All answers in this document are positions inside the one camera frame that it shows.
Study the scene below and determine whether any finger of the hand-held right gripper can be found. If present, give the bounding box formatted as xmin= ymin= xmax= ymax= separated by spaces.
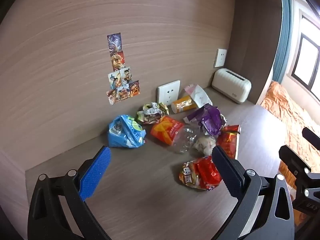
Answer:
xmin=302 ymin=127 xmax=320 ymax=152
xmin=279 ymin=145 xmax=313 ymax=189

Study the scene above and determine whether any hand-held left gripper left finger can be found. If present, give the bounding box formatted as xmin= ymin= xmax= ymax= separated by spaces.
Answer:
xmin=27 ymin=146 xmax=112 ymax=240

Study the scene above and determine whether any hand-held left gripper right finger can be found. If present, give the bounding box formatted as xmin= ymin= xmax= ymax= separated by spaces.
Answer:
xmin=211 ymin=145 xmax=295 ymax=240

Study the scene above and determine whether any blue snack bag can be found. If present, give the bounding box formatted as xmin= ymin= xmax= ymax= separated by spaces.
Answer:
xmin=108 ymin=115 xmax=147 ymax=149

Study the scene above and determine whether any purple snack bag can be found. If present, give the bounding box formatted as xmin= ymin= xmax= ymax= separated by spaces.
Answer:
xmin=183 ymin=103 xmax=227 ymax=136

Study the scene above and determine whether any silver wrapper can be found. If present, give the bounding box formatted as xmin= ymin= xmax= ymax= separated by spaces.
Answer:
xmin=136 ymin=102 xmax=170 ymax=125

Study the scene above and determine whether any red snack bag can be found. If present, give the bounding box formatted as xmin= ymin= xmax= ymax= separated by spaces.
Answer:
xmin=178 ymin=155 xmax=223 ymax=191

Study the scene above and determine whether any red paper box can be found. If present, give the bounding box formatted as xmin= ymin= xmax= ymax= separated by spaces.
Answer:
xmin=216 ymin=124 xmax=242 ymax=160

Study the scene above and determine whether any bed with orange blanket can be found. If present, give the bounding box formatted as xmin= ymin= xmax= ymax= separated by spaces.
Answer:
xmin=260 ymin=81 xmax=320 ymax=240

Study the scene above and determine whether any crumpled tissue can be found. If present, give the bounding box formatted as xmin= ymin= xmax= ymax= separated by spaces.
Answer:
xmin=194 ymin=135 xmax=217 ymax=156

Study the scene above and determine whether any clear plastic bottle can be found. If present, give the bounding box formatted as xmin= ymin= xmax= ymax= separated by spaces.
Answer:
xmin=171 ymin=127 xmax=200 ymax=154

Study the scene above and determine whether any orange snack bag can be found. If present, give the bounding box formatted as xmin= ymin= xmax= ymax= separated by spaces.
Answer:
xmin=150 ymin=116 xmax=186 ymax=146

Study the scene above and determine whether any dark framed window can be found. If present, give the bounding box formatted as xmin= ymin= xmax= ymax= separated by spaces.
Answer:
xmin=291 ymin=14 xmax=320 ymax=94

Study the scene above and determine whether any orange plastic bottle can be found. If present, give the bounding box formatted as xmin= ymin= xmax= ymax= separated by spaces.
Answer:
xmin=171 ymin=95 xmax=200 ymax=114

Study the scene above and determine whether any white pink paper packet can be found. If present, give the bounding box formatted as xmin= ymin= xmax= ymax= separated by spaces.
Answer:
xmin=184 ymin=84 xmax=213 ymax=107

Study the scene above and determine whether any cream toaster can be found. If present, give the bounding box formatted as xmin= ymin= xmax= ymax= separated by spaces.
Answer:
xmin=212 ymin=68 xmax=252 ymax=104

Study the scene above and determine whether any blue curtain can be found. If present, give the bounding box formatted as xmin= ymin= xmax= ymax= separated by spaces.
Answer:
xmin=272 ymin=0 xmax=293 ymax=83

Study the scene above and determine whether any group of picture cards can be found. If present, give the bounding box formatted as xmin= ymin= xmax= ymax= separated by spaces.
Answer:
xmin=107 ymin=33 xmax=140 ymax=105

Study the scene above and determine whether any white wall socket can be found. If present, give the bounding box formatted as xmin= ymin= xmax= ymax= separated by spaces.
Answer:
xmin=157 ymin=80 xmax=181 ymax=106

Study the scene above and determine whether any white wall switch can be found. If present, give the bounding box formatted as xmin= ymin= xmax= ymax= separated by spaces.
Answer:
xmin=214 ymin=48 xmax=227 ymax=68

